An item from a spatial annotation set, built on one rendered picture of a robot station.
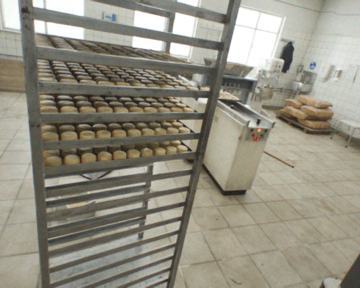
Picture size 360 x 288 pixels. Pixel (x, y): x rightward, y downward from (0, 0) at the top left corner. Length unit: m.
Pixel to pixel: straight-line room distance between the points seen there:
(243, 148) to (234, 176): 0.34
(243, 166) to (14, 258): 2.05
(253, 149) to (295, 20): 5.28
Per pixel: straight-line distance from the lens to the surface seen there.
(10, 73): 5.69
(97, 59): 0.78
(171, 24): 1.33
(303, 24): 7.64
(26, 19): 0.73
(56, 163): 0.92
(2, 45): 5.84
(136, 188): 1.59
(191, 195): 1.16
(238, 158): 2.54
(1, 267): 2.07
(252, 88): 3.16
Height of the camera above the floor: 1.52
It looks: 23 degrees down
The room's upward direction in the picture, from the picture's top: 11 degrees clockwise
